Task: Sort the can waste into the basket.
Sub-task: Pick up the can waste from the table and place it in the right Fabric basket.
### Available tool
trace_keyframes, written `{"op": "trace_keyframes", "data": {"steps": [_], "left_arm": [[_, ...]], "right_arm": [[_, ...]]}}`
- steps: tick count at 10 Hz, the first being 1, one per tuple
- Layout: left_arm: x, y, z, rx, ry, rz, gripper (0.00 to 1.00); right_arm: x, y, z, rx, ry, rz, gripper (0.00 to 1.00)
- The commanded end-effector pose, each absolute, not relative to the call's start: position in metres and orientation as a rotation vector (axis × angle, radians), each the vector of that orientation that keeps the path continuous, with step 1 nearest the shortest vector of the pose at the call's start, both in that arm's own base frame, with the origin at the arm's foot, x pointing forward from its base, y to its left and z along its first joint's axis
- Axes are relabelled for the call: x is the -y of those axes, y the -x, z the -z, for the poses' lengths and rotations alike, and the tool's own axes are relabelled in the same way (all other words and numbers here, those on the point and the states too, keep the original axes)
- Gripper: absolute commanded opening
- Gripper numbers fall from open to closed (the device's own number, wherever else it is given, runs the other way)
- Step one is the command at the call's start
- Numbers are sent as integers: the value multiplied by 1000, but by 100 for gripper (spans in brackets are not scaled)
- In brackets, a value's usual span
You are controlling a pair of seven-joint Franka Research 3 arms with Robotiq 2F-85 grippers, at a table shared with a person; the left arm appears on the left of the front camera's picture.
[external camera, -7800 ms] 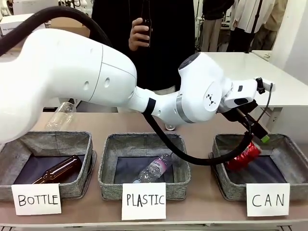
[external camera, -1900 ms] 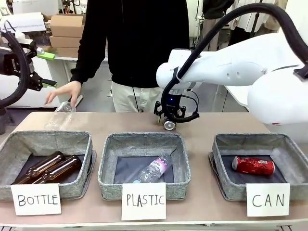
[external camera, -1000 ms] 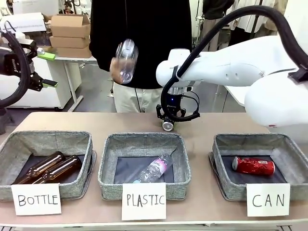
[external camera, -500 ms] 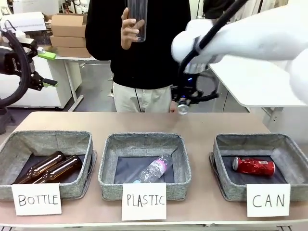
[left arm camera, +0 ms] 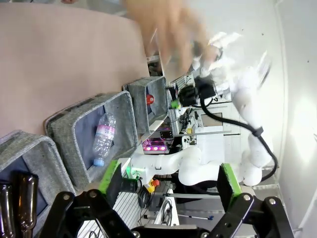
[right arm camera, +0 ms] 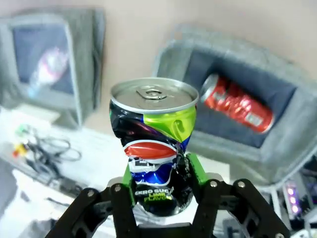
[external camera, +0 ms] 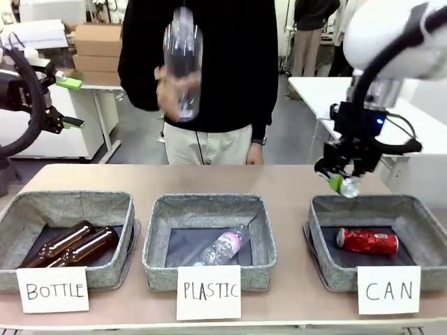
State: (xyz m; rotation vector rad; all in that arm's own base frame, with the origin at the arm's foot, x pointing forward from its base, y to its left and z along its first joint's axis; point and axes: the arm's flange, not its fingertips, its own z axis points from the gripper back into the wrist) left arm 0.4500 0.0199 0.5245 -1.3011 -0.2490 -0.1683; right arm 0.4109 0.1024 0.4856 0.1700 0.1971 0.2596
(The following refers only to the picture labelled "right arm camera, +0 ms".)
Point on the crushed black Pepsi can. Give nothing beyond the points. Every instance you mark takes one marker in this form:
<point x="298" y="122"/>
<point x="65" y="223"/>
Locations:
<point x="148" y="124"/>

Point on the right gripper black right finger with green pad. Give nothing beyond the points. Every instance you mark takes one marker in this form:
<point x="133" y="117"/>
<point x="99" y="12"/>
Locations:
<point x="223" y="210"/>

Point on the grey felt basket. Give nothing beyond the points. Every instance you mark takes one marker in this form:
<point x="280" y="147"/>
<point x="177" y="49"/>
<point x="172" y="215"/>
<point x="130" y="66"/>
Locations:
<point x="84" y="62"/>
<point x="292" y="119"/>

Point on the clear plastic bottle pink label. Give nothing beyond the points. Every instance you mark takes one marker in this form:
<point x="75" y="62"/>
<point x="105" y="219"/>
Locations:
<point x="49" y="69"/>

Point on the electronics box purple lights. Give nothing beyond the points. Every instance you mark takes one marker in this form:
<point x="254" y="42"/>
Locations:
<point x="297" y="198"/>

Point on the red soda can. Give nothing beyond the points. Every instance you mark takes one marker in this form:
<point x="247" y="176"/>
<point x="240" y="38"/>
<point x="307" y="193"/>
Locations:
<point x="235" y="104"/>

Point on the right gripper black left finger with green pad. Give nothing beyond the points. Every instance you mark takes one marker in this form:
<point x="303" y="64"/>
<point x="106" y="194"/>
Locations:
<point x="99" y="213"/>

